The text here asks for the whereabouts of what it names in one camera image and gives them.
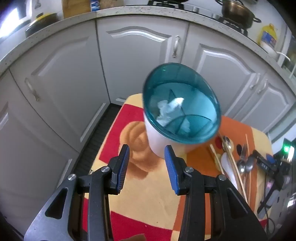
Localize white cabinet door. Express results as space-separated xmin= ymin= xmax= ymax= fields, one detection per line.
xmin=240 ymin=73 xmax=296 ymax=139
xmin=9 ymin=20 xmax=110 ymax=144
xmin=97 ymin=17 xmax=189 ymax=105
xmin=0 ymin=70 xmax=80 ymax=223
xmin=184 ymin=25 xmax=267 ymax=129

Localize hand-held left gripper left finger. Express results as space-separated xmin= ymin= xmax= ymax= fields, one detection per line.
xmin=24 ymin=144 xmax=131 ymax=241

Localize white crumpled tissue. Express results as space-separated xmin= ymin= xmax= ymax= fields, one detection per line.
xmin=157 ymin=98 xmax=190 ymax=135

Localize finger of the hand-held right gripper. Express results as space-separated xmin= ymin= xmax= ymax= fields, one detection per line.
xmin=257 ymin=176 xmax=290 ymax=219
xmin=253 ymin=149 xmax=277 ymax=174

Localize metal cabinet handle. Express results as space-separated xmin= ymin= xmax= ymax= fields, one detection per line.
xmin=250 ymin=74 xmax=260 ymax=90
xmin=257 ymin=79 xmax=268 ymax=93
xmin=24 ymin=77 xmax=40 ymax=102
xmin=172 ymin=35 xmax=180 ymax=58

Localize black cable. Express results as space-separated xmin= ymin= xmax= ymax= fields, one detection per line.
xmin=264 ymin=207 xmax=274 ymax=235

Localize yellow oil bottle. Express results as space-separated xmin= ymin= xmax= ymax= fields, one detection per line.
xmin=260 ymin=23 xmax=278 ymax=50

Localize teal rimmed utensil holder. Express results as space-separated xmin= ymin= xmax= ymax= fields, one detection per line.
xmin=142 ymin=62 xmax=222 ymax=159

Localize yellow lidded casserole pot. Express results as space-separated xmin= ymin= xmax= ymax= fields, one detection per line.
xmin=25 ymin=13 xmax=58 ymax=38

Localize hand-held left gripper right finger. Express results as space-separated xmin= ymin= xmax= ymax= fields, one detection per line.
xmin=164 ymin=146 xmax=269 ymax=241

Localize metal spoon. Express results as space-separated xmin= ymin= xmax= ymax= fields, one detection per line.
xmin=221 ymin=136 xmax=241 ymax=176
xmin=245 ymin=156 xmax=255 ymax=205
xmin=236 ymin=159 xmax=249 ymax=202

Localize white bowl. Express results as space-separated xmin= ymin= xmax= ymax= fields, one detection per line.
xmin=260 ymin=42 xmax=279 ymax=59

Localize orange yellow printed blanket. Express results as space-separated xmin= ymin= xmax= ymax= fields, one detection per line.
xmin=84 ymin=93 xmax=274 ymax=241

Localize black gas stove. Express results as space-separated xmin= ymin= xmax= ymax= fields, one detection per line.
xmin=148 ymin=0 xmax=249 ymax=35

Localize speckled kitchen countertop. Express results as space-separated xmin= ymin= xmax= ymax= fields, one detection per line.
xmin=0 ymin=6 xmax=296 ymax=92

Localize light bamboo chopstick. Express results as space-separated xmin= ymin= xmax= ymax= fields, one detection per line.
xmin=245 ymin=134 xmax=250 ymax=163
xmin=209 ymin=144 xmax=225 ymax=175

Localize wooden cutting board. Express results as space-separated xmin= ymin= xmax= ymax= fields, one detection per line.
xmin=62 ymin=0 xmax=92 ymax=18

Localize white ceramic spoon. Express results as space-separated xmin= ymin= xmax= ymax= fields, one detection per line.
xmin=221 ymin=153 xmax=238 ymax=189

